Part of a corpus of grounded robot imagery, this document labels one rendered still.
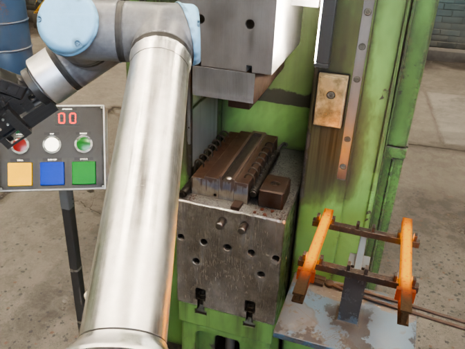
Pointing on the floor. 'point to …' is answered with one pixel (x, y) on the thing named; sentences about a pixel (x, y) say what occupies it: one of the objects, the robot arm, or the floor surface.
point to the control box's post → (67, 201)
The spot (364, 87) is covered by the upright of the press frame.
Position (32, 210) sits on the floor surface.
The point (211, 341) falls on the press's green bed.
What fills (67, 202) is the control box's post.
